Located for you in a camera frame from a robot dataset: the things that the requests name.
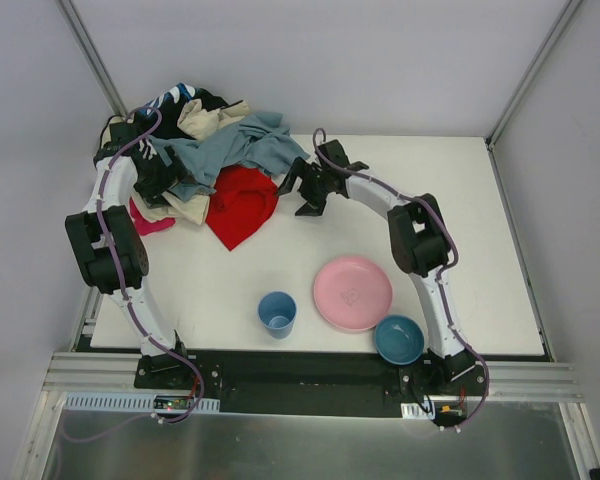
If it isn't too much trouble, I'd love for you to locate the pink plate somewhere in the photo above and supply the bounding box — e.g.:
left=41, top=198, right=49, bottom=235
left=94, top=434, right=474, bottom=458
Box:
left=313, top=256, right=393, bottom=332

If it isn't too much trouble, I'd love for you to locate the left cable duct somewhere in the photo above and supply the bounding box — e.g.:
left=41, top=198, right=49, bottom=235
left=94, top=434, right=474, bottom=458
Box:
left=64, top=393, right=220, bottom=415

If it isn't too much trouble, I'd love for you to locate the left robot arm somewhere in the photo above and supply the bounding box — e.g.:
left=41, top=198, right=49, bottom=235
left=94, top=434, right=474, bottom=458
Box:
left=65, top=121, right=187, bottom=358

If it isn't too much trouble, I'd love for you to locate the beige tote bag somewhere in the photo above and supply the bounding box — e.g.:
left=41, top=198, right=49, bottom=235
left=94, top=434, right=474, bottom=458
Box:
left=98, top=115, right=125, bottom=148

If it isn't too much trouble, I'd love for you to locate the right cable duct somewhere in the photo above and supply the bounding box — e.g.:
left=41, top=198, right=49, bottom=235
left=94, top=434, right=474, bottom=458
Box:
left=400, top=402, right=469, bottom=420

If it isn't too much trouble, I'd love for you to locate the light blue cup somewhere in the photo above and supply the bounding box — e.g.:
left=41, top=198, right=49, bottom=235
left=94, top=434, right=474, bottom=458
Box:
left=257, top=291, right=297, bottom=339

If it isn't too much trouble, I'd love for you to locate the black printed cloth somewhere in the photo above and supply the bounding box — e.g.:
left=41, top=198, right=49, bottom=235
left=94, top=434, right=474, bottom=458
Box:
left=129, top=82, right=229, bottom=166

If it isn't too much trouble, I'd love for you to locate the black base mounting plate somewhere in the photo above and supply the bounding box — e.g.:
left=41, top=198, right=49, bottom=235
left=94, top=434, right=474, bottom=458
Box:
left=134, top=350, right=487, bottom=418

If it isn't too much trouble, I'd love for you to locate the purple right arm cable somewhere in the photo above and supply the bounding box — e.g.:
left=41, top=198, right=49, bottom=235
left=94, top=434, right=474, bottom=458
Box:
left=312, top=127, right=491, bottom=436

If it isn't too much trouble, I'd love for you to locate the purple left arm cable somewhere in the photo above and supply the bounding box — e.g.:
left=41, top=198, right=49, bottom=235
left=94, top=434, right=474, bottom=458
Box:
left=59, top=104, right=206, bottom=444

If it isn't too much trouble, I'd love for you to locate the red cloth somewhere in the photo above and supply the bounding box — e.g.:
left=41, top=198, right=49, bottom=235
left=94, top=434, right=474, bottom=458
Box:
left=206, top=165, right=278, bottom=251

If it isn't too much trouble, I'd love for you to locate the grey-blue cloth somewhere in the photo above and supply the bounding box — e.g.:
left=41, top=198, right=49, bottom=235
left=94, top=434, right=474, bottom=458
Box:
left=150, top=112, right=309, bottom=201

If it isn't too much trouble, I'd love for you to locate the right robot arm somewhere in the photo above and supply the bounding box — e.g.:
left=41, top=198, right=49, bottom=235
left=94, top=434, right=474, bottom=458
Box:
left=277, top=140, right=478, bottom=383

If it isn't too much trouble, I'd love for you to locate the magenta pink cloth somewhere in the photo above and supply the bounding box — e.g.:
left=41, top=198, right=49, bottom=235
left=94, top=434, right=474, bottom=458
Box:
left=130, top=203, right=176, bottom=236

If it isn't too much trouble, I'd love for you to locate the dark blue bowl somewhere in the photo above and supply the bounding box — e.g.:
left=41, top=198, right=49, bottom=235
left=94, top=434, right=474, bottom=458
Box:
left=373, top=315, right=425, bottom=366

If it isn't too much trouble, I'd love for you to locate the cream beige cloth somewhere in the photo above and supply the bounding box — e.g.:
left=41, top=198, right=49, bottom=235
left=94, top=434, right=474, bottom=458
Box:
left=133, top=99, right=251, bottom=225

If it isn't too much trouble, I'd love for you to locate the cable duct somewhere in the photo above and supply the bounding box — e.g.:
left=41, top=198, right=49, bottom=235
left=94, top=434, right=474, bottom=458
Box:
left=400, top=402, right=469, bottom=420
left=64, top=393, right=220, bottom=415

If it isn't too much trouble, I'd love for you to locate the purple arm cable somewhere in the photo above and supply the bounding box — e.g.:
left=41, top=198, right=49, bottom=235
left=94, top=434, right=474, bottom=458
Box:
left=59, top=104, right=206, bottom=444
left=312, top=127, right=491, bottom=436

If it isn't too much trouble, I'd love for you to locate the aluminium frame rail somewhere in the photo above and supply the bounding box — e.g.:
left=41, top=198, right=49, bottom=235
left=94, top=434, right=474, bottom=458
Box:
left=43, top=352, right=140, bottom=391

